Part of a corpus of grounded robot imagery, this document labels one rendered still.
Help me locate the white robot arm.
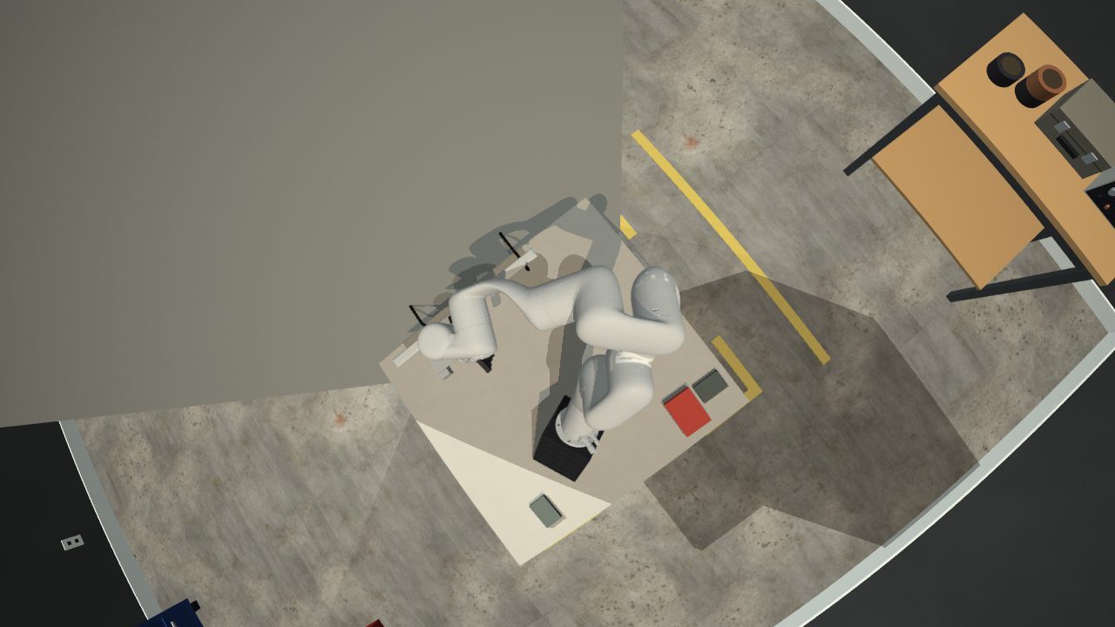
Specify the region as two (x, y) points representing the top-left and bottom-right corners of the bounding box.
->
(417, 266), (686, 454)

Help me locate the red rectangular block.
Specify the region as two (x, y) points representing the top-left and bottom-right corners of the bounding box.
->
(665, 388), (711, 437)

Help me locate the grey wall panel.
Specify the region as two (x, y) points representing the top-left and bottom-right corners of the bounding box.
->
(0, 0), (623, 428)

